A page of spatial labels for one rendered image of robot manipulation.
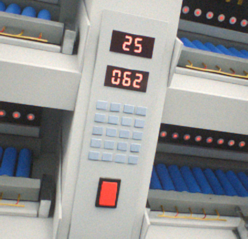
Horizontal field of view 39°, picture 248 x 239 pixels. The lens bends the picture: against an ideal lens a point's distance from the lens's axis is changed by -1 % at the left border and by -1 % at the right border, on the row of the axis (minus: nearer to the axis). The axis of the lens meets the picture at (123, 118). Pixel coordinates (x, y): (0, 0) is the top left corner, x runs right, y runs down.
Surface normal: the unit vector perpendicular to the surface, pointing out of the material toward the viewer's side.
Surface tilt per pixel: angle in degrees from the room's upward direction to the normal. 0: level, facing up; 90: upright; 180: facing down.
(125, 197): 90
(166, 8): 90
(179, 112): 110
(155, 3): 90
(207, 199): 20
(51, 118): 90
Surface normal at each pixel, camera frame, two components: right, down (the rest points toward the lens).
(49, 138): 0.22, 0.15
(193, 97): 0.15, 0.48
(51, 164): 0.23, -0.86
